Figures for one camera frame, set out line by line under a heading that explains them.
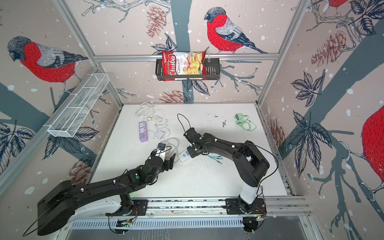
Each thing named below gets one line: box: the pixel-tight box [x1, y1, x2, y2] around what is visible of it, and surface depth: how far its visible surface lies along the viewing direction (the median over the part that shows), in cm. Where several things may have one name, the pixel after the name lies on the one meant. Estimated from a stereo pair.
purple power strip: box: [138, 121, 148, 143], surface depth 103 cm
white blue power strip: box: [177, 149, 191, 164], surface depth 92 cm
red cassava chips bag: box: [161, 50, 208, 82], surface depth 90 cm
